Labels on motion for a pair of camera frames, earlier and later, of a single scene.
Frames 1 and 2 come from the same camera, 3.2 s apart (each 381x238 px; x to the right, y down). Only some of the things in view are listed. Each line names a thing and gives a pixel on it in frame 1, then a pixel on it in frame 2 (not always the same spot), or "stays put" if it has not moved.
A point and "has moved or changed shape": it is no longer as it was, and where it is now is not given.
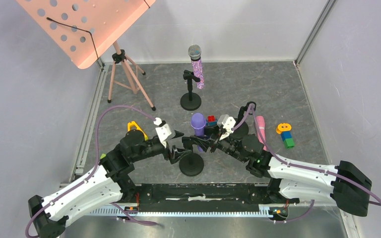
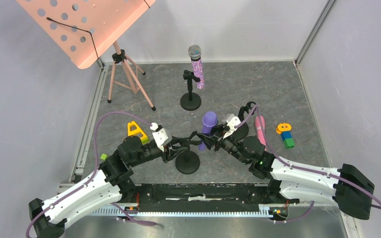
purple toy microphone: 198,122 -> 209,121
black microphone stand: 191,101 stays put
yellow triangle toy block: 138,127 stays put
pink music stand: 82,29 stays put
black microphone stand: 192,164 has moved or changed shape
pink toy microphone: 260,120 stays put
